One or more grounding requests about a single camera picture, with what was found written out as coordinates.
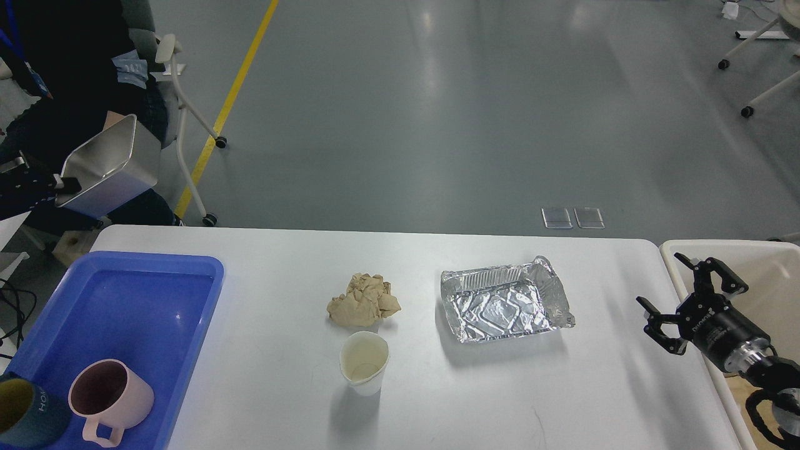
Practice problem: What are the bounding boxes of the teal mug yellow inside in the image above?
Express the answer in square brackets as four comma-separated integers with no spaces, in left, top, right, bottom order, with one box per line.
[1,372,72,449]

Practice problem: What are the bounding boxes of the white plastic bin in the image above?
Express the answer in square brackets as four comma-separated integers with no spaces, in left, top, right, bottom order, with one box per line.
[659,239,799,449]

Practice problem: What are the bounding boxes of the clear floor plate left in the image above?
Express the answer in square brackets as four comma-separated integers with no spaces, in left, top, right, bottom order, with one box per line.
[541,207,574,230]

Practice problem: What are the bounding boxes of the seated person in black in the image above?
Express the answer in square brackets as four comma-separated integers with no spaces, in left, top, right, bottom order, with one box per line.
[0,0,185,235]

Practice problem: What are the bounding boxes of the aluminium foil tray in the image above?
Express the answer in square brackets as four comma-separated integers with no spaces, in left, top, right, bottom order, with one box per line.
[440,256,576,344]

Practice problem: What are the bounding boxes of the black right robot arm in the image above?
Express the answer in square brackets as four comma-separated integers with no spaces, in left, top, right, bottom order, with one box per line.
[636,252,799,449]

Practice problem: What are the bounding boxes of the white paper cup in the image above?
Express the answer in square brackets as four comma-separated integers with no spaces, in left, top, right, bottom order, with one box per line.
[339,331,391,397]

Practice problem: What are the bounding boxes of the blue plastic tray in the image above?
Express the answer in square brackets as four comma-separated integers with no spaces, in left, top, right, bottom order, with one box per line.
[7,251,224,449]

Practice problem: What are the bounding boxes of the clear floor plate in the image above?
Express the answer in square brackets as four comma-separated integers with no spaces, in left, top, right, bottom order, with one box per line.
[572,207,606,229]
[541,207,574,230]

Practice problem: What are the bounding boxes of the clear floor plate right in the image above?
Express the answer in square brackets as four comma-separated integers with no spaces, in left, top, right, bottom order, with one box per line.
[572,207,606,229]

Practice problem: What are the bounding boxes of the square stainless steel tray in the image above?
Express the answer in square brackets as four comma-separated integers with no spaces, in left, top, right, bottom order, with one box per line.
[54,114,162,219]

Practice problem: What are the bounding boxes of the pink mug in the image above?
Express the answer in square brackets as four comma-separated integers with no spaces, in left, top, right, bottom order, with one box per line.
[67,359,154,448]

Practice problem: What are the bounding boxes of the wooden block with hole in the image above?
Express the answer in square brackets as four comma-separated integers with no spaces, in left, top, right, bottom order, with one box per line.
[52,229,101,268]

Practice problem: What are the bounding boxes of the crumpled brown paper ball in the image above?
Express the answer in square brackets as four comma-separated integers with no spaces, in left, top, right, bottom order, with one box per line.
[326,273,402,327]

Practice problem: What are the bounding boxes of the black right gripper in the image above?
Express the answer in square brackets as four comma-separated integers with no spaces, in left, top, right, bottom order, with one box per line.
[636,252,773,374]

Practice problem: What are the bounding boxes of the white rolling stand legs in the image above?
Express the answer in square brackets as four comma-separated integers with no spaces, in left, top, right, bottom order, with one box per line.
[717,0,800,119]

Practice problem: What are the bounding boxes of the white rolling chair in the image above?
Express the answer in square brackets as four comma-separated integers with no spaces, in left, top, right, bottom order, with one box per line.
[121,1,228,227]

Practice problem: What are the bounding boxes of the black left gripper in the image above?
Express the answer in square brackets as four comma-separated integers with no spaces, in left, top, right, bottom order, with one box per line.
[1,166,82,219]

